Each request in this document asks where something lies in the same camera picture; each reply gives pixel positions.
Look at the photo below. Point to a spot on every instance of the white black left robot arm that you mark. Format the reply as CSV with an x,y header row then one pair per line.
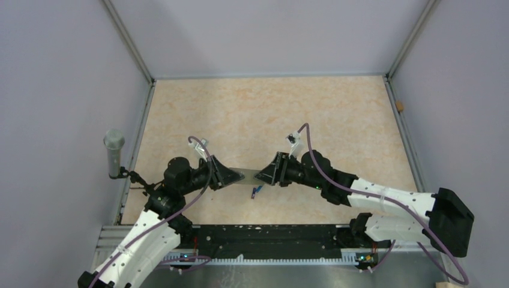
x,y
161,225

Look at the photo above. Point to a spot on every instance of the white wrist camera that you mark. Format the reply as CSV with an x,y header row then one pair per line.
x,y
199,149
296,143

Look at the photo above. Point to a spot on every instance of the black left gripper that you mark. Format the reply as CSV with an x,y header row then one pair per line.
x,y
222,175

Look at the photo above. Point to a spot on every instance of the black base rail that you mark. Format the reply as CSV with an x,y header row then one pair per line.
x,y
276,242

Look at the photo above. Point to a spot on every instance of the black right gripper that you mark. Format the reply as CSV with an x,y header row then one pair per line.
x,y
276,172

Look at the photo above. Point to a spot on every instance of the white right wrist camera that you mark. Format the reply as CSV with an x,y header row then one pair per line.
x,y
296,143

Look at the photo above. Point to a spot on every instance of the grey microphone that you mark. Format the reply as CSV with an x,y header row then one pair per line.
x,y
114,142

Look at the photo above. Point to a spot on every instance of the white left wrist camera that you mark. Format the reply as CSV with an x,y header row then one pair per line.
x,y
199,149

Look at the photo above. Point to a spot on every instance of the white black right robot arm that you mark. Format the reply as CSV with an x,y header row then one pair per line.
x,y
441,219

